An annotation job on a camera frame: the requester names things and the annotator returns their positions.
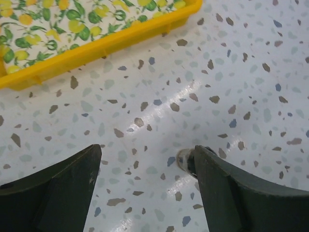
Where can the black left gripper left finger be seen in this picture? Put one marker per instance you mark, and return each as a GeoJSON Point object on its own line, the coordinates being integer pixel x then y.
{"type": "Point", "coordinates": [54, 199]}

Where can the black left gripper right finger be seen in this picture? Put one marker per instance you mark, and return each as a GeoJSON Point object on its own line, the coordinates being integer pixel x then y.
{"type": "Point", "coordinates": [235, 200]}

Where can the spice jar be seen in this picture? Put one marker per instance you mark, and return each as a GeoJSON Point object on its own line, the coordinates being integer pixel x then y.
{"type": "Point", "coordinates": [186, 161]}

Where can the yellow plastic bin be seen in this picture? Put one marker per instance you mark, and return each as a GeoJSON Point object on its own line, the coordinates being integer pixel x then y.
{"type": "Point", "coordinates": [69, 60]}

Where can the lemon-print cloth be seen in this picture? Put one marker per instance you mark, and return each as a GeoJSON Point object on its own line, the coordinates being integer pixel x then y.
{"type": "Point", "coordinates": [32, 31]}

